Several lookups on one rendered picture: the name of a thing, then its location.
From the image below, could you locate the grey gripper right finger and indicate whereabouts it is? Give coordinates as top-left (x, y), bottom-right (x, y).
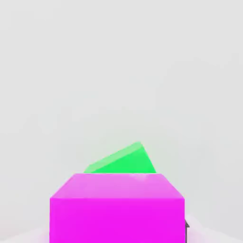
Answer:
top-left (184, 213), bottom-right (243, 243)

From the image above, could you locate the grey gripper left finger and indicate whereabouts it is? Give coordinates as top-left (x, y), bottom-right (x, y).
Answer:
top-left (0, 226), bottom-right (50, 243)

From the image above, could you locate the small magenta cube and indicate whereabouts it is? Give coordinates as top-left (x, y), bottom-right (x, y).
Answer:
top-left (49, 173), bottom-right (186, 243)

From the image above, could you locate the small green cube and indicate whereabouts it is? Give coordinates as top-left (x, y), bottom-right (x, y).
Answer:
top-left (84, 141), bottom-right (157, 174)

